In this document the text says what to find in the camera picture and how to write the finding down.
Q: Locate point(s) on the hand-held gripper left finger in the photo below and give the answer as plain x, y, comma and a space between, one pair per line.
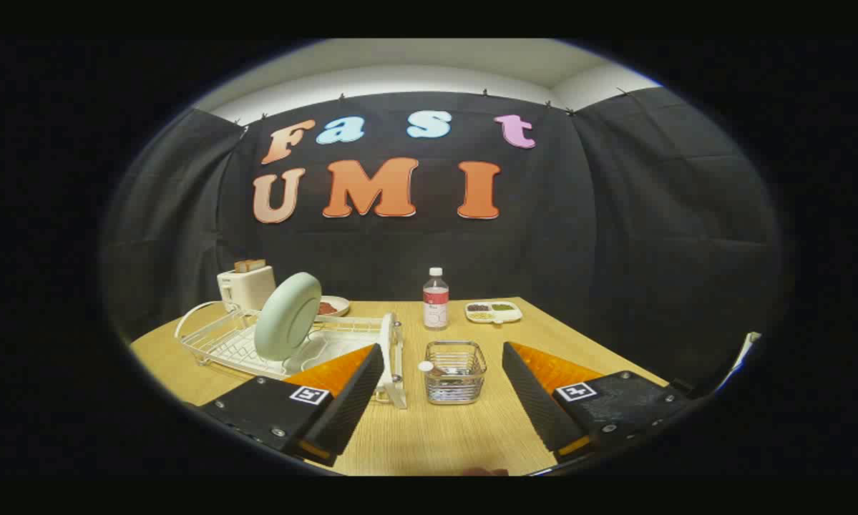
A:
350, 400

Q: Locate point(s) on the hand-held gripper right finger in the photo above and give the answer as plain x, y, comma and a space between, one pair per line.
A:
536, 400

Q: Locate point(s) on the pale green plate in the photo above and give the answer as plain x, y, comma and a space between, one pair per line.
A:
285, 318

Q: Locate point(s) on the small white plate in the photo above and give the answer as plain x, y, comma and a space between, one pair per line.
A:
341, 307

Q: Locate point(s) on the brown meat pieces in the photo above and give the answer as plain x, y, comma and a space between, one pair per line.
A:
326, 308

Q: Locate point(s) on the white divided tray with beans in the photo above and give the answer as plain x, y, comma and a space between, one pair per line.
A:
493, 312

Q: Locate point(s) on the clear bottle with red label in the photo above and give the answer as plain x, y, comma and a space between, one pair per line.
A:
436, 304

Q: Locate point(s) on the white toaster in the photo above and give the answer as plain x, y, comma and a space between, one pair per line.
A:
246, 290

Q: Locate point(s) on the black backdrop cloth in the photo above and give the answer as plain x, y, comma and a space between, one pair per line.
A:
615, 214

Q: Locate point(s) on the white and blue object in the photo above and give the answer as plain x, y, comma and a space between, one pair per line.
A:
742, 356

